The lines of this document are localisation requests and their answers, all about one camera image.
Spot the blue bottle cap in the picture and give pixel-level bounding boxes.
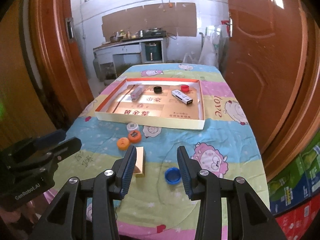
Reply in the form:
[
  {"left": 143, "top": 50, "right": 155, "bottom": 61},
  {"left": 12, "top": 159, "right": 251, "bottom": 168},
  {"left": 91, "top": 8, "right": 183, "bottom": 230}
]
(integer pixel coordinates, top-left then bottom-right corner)
[{"left": 164, "top": 167, "right": 181, "bottom": 185}]

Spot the left hand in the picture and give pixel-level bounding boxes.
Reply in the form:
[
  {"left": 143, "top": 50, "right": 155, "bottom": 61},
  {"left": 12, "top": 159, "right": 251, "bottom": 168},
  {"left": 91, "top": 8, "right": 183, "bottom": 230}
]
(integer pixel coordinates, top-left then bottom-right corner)
[{"left": 1, "top": 194, "right": 49, "bottom": 225}]

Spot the white plastic sack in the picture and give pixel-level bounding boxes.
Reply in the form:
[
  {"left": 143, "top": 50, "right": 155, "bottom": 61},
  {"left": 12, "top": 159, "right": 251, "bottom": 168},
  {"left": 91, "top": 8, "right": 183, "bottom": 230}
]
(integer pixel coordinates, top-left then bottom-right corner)
[{"left": 199, "top": 25, "right": 221, "bottom": 68}]

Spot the metal wok pan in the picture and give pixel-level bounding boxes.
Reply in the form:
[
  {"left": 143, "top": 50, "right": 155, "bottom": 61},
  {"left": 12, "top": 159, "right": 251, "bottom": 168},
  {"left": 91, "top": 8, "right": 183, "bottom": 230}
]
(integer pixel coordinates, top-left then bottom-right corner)
[{"left": 110, "top": 36, "right": 124, "bottom": 43}]

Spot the green beverage carton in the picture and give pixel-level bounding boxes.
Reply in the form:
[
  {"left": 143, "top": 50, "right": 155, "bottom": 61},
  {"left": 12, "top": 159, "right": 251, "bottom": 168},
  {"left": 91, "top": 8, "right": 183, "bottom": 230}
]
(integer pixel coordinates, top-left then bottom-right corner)
[{"left": 267, "top": 133, "right": 320, "bottom": 215}]

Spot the yellow-orange bottle cap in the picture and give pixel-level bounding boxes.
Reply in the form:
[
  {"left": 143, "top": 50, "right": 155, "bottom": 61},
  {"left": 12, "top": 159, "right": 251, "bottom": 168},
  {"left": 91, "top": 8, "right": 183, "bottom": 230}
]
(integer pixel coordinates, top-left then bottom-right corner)
[{"left": 117, "top": 137, "right": 131, "bottom": 151}]

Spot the black gas stove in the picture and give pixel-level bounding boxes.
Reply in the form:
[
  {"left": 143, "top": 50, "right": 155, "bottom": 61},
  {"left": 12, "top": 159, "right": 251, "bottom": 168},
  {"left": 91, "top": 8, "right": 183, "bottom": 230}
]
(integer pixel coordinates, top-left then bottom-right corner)
[{"left": 143, "top": 28, "right": 167, "bottom": 38}]

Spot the brown wooden door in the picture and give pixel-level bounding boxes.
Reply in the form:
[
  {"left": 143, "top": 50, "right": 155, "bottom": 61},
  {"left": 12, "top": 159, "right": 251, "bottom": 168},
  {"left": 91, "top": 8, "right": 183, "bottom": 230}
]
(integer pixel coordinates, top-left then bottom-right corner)
[{"left": 224, "top": 0, "right": 319, "bottom": 179}]

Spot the white black small box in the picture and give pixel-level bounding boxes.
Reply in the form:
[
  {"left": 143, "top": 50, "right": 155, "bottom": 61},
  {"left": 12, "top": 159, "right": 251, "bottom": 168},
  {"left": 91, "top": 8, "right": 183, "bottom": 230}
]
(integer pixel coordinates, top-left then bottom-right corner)
[{"left": 171, "top": 89, "right": 193, "bottom": 105}]

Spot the grey patterned tall box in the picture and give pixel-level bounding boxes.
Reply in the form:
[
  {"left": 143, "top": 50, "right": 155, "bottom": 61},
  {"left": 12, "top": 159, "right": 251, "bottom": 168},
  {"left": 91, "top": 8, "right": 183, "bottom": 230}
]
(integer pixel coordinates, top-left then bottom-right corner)
[{"left": 130, "top": 85, "right": 145, "bottom": 100}]

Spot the dark green air fryer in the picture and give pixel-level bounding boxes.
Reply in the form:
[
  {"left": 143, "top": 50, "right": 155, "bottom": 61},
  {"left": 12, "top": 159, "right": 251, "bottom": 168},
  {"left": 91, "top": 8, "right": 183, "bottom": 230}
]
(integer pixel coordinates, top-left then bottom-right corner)
[{"left": 145, "top": 42, "right": 162, "bottom": 61}]

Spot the white bottle cap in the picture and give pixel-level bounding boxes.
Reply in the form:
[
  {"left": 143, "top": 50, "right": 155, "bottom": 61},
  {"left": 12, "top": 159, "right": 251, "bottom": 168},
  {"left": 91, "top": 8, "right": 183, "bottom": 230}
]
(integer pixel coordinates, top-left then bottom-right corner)
[{"left": 126, "top": 122, "right": 139, "bottom": 133}]

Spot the orange-rimmed cardboard tray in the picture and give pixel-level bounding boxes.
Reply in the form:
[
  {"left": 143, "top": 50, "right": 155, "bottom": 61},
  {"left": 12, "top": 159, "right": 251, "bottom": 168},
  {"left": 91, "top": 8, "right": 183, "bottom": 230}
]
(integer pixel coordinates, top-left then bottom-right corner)
[{"left": 95, "top": 77, "right": 205, "bottom": 130}]

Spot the red bottle cap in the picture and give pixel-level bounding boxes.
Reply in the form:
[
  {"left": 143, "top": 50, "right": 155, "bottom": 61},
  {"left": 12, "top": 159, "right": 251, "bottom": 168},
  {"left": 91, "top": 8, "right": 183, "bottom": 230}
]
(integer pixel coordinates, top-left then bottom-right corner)
[{"left": 180, "top": 85, "right": 190, "bottom": 93}]

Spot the red beverage carton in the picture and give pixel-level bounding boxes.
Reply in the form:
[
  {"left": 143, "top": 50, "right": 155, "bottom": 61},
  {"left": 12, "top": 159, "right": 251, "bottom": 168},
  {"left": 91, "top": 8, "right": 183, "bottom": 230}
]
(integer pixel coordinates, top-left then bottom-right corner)
[{"left": 276, "top": 194, "right": 319, "bottom": 240}]

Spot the orange cap with label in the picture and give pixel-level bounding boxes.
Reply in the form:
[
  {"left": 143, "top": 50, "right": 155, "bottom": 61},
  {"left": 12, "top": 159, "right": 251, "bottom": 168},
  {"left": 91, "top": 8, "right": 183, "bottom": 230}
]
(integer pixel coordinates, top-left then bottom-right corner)
[{"left": 128, "top": 130, "right": 142, "bottom": 144}]

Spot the cardboard wall panel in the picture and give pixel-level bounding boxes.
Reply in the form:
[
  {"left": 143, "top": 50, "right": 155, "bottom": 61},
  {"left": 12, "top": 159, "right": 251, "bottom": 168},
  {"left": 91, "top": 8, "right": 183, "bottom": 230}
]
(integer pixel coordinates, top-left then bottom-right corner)
[{"left": 101, "top": 2, "right": 197, "bottom": 41}]

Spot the silver door handle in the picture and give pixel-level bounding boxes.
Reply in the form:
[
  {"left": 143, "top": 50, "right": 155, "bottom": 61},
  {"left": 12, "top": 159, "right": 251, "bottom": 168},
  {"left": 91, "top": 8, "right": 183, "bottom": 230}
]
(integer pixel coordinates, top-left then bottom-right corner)
[{"left": 226, "top": 17, "right": 233, "bottom": 37}]

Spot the grey kitchen counter cabinet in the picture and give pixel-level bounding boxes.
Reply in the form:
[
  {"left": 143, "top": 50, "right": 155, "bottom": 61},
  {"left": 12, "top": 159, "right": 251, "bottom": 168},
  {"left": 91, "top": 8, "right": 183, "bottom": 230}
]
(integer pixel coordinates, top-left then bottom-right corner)
[{"left": 93, "top": 37, "right": 169, "bottom": 81}]

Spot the black bottle cap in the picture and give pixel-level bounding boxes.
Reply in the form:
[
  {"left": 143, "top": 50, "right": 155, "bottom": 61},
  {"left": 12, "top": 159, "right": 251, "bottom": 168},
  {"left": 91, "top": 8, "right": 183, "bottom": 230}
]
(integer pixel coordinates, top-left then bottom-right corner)
[{"left": 153, "top": 86, "right": 162, "bottom": 94}]

